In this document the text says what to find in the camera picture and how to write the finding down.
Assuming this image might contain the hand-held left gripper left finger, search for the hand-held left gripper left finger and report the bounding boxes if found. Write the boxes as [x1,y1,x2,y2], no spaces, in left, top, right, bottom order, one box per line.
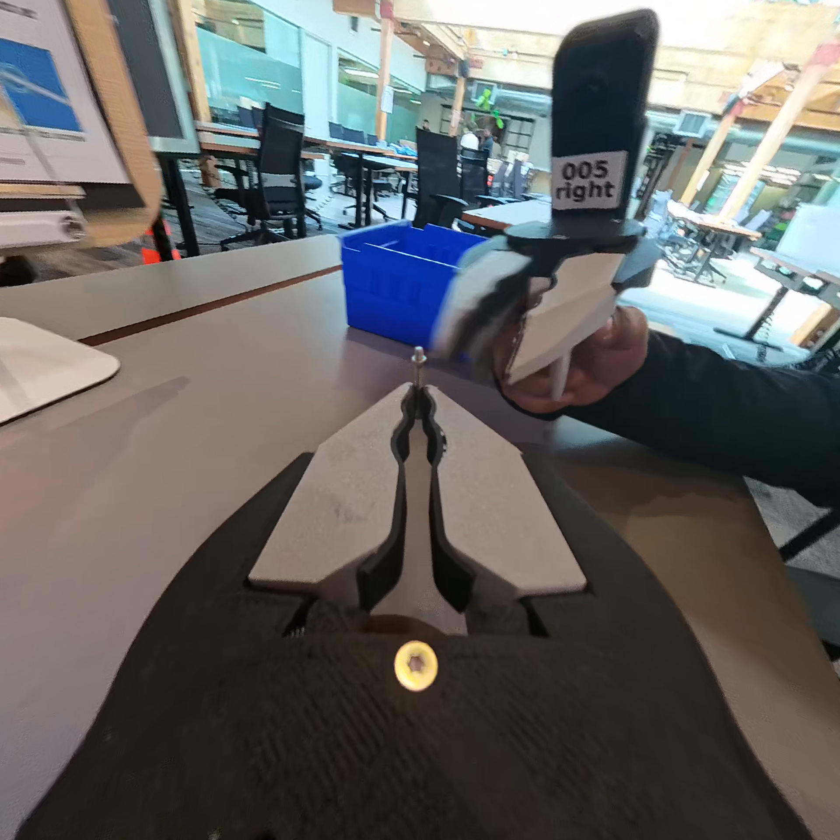
[248,384,418,614]

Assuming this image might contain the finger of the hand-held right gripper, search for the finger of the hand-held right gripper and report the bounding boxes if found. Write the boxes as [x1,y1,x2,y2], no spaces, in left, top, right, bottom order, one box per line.
[430,246,536,368]
[504,252,626,403]

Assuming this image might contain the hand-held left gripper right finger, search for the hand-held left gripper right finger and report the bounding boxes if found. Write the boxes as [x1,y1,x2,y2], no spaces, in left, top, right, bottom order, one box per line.
[420,385,588,613]

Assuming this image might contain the blue plastic bin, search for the blue plastic bin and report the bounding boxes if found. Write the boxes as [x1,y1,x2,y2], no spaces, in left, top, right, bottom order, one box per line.
[340,221,492,349]

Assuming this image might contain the person's right forearm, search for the person's right forearm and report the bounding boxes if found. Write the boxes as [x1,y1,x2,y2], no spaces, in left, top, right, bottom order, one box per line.
[558,330,840,508]

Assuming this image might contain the grey desk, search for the grey desk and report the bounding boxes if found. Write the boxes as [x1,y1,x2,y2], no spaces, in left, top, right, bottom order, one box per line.
[0,234,840,840]

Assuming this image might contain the person's right hand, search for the person's right hand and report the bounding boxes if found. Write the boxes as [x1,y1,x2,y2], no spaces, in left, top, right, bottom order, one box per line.
[497,305,651,416]

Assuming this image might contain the black office chair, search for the black office chair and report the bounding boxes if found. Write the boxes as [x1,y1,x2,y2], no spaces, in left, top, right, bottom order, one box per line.
[412,127,469,231]
[219,103,324,252]
[459,147,491,208]

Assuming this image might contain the white height-adjustable table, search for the white height-adjustable table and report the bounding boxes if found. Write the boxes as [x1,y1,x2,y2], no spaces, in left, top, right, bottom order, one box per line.
[714,246,840,350]

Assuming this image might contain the long wooden office table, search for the long wooden office table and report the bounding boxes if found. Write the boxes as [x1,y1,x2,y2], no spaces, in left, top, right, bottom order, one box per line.
[154,121,327,258]

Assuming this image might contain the orange traffic cone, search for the orange traffic cone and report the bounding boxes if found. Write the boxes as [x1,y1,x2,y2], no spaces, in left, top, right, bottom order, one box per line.
[140,220,177,265]

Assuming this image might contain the white document stand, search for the white document stand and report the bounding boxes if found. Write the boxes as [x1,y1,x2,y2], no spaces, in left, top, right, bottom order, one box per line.
[0,184,122,426]

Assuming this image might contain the grey partition panel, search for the grey partition panel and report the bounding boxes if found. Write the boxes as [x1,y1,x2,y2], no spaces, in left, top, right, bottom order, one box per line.
[107,0,202,156]

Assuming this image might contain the printed instruction sheet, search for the printed instruction sheet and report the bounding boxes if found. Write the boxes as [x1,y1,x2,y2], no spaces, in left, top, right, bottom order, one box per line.
[0,0,133,186]

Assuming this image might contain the black coiled cable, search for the black coiled cable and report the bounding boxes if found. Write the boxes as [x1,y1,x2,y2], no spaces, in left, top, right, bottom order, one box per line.
[753,289,790,361]

